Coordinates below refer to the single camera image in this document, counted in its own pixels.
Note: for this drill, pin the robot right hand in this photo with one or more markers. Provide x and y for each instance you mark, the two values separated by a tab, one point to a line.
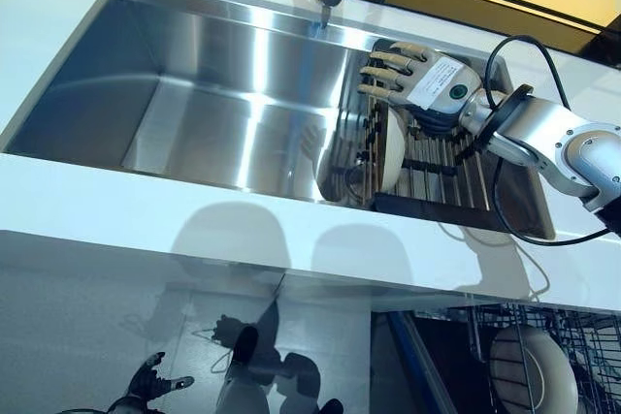
436	84

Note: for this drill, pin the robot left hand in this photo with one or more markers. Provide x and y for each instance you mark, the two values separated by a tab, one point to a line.
140	385

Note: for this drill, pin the beige round plate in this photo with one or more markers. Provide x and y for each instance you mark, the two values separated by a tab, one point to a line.
394	147
509	365

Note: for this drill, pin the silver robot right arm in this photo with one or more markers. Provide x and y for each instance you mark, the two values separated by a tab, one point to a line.
533	123

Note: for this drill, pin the black sink drainer rack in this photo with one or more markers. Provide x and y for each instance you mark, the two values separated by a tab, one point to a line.
436	176

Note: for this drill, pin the white glossy cabinet door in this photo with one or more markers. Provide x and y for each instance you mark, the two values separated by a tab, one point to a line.
97	297
330	336

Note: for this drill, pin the stainless steel sink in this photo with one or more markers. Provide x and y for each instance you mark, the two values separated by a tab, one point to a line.
194	94

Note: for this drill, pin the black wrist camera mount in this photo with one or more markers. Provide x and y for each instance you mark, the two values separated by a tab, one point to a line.
507	111

